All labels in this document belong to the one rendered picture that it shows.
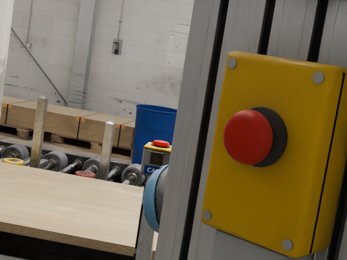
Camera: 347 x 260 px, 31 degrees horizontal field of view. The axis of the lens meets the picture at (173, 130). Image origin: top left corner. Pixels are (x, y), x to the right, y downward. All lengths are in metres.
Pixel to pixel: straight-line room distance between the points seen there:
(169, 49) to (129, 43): 0.59
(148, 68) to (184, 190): 8.40
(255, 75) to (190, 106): 0.11
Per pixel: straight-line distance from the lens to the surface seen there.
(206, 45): 0.54
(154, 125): 7.14
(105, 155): 2.65
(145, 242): 1.54
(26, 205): 2.04
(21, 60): 9.57
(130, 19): 9.03
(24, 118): 8.18
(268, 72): 0.44
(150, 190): 1.04
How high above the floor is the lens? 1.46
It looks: 8 degrees down
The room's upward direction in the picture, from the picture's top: 9 degrees clockwise
